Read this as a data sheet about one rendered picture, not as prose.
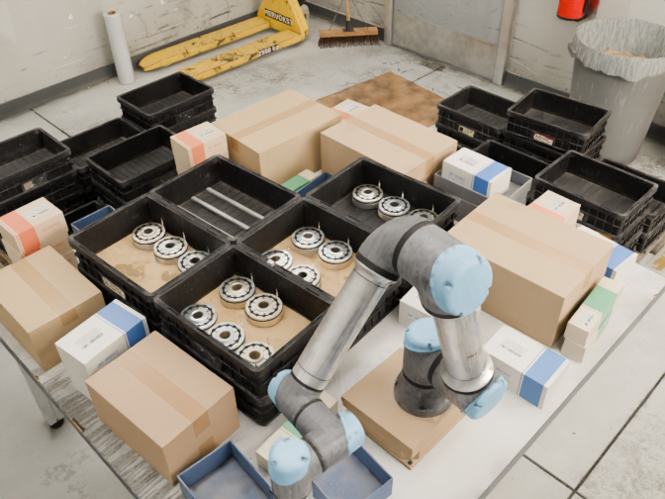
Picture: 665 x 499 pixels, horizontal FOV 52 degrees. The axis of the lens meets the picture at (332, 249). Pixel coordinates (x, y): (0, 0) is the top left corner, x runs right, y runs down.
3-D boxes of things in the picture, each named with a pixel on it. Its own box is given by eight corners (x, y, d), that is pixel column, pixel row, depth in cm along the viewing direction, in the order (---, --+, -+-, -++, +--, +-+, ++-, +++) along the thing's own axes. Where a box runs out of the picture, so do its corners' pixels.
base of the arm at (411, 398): (465, 398, 170) (470, 371, 164) (421, 428, 163) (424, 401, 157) (425, 361, 180) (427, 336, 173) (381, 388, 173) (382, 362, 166)
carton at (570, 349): (594, 306, 206) (599, 291, 202) (614, 315, 203) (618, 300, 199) (560, 352, 191) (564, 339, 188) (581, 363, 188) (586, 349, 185)
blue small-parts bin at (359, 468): (392, 494, 159) (393, 477, 155) (342, 533, 152) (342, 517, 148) (338, 438, 171) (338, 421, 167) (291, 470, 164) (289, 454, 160)
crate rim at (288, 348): (338, 311, 177) (338, 304, 175) (257, 380, 159) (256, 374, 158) (234, 249, 197) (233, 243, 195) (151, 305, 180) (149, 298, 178)
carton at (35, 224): (49, 215, 220) (43, 196, 215) (68, 231, 214) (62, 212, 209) (2, 239, 211) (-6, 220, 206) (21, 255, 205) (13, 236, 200)
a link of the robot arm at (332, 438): (332, 389, 133) (286, 418, 128) (368, 427, 126) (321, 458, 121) (333, 414, 138) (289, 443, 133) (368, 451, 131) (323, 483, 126)
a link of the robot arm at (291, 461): (322, 453, 120) (281, 480, 116) (324, 487, 127) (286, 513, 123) (296, 424, 125) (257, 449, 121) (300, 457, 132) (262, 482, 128)
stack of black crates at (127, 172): (175, 201, 346) (159, 123, 317) (212, 226, 329) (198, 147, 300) (107, 237, 324) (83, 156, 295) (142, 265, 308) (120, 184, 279)
